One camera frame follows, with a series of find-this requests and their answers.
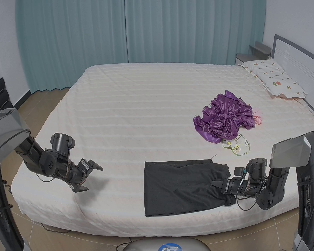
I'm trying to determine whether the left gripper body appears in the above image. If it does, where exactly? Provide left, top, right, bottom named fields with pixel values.
left=68, top=159, right=94, bottom=191

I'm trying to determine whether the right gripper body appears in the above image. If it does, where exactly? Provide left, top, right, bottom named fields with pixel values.
left=220, top=177, right=246, bottom=196

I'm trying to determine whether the black T-shirt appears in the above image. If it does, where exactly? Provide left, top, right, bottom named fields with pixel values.
left=143, top=159, right=236, bottom=217

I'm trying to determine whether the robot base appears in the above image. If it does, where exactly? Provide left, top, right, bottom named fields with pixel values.
left=122, top=239, right=212, bottom=251

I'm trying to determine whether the bed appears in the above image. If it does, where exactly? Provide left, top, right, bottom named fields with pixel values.
left=12, top=34, right=314, bottom=238

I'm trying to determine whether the white printed garment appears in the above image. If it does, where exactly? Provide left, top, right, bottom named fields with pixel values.
left=222, top=134, right=251, bottom=157

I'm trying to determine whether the purple satin garment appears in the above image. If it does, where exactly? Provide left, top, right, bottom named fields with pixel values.
left=193, top=89, right=256, bottom=144

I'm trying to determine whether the pink garment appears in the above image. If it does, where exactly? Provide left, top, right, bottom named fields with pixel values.
left=252, top=107, right=264, bottom=126

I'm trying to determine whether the black chest of drawers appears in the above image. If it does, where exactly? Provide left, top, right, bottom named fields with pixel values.
left=0, top=78, right=16, bottom=116

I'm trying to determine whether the white printed pillow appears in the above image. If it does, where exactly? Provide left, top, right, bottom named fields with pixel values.
left=238, top=59, right=308, bottom=99

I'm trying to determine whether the blue-green curtain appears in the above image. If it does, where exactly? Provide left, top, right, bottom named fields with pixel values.
left=124, top=0, right=267, bottom=66
left=15, top=0, right=129, bottom=93

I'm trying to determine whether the grey bedside table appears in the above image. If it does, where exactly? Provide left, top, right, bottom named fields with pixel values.
left=235, top=41, right=272, bottom=65

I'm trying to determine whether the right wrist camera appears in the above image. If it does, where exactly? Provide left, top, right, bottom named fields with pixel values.
left=234, top=167, right=248, bottom=179

